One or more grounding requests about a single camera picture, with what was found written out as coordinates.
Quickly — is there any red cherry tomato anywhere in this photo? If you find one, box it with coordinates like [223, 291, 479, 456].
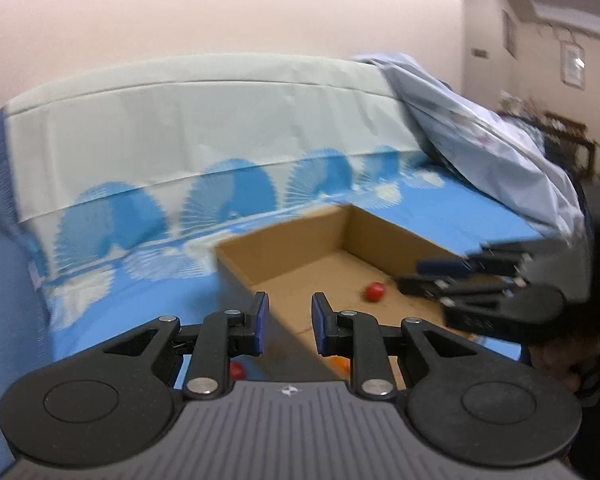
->
[364, 282, 386, 302]

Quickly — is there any small orange mandarin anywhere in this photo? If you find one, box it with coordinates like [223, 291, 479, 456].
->
[329, 356, 351, 373]

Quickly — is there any brown cardboard box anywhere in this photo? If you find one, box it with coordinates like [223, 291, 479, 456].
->
[215, 205, 452, 382]

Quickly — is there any red tomato by box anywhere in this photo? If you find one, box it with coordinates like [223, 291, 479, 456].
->
[230, 361, 247, 382]

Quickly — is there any pale grey floral sheet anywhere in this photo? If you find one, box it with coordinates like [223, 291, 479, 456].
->
[353, 53, 585, 240]

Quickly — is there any dark wooden furniture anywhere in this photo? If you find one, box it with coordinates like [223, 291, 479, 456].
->
[543, 112, 596, 179]

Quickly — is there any blue patterned cloth cover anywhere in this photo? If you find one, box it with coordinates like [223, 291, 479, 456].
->
[0, 54, 536, 362]

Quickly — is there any framed wall picture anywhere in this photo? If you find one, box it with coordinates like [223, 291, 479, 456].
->
[560, 41, 585, 90]

